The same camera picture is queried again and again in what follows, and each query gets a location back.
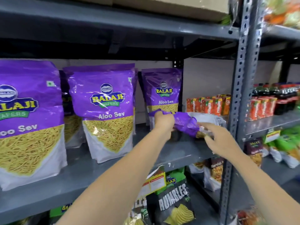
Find person's left hand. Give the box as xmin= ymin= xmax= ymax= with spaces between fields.
xmin=153 ymin=111 xmax=176 ymax=141

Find person's left forearm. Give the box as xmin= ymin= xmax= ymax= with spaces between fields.
xmin=54 ymin=129 xmax=172 ymax=225

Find brown cardboard box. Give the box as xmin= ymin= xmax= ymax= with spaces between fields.
xmin=70 ymin=0 xmax=231 ymax=21

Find black chips packet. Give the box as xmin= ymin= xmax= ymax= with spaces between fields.
xmin=146 ymin=170 xmax=196 ymax=225

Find red orange snack packet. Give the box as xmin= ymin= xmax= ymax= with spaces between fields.
xmin=236 ymin=207 xmax=261 ymax=225

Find clear packets of colourful snacks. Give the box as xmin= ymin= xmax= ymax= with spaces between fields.
xmin=263 ymin=0 xmax=300 ymax=29

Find row of dark soda bottles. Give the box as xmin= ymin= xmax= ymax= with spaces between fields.
xmin=252 ymin=82 xmax=300 ymax=116

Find group of green snack packets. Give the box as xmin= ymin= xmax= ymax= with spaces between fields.
xmin=262 ymin=127 xmax=300 ymax=169

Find small yellow shelf price tag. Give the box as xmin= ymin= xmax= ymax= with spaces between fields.
xmin=264 ymin=129 xmax=281 ymax=144

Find grey metal shelf rack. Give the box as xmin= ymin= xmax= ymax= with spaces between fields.
xmin=244 ymin=22 xmax=300 ymax=204
xmin=0 ymin=0 xmax=259 ymax=225

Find maroon snack packet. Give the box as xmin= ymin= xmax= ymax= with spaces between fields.
xmin=245 ymin=138 xmax=263 ymax=168

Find purple snack packet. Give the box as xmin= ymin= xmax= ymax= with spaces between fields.
xmin=0 ymin=59 xmax=68 ymax=191
xmin=149 ymin=109 xmax=228 ymax=140
xmin=59 ymin=70 xmax=86 ymax=148
xmin=141 ymin=67 xmax=183 ymax=126
xmin=63 ymin=63 xmax=139 ymax=164

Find person's right hand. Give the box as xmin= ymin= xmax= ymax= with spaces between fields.
xmin=198 ymin=122 xmax=245 ymax=160

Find row of orange juice cartons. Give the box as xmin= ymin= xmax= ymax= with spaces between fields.
xmin=186 ymin=94 xmax=231 ymax=116
xmin=248 ymin=97 xmax=278 ymax=121

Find green yellow snack packet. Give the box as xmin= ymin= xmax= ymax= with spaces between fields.
xmin=49 ymin=203 xmax=73 ymax=219

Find person's right forearm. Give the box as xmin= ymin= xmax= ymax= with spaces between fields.
xmin=225 ymin=147 xmax=300 ymax=225

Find white orange snack packet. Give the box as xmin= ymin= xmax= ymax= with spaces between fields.
xmin=188 ymin=158 xmax=225 ymax=192

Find clear hanging plastic packet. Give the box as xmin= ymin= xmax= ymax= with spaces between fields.
xmin=220 ymin=0 xmax=242 ymax=29

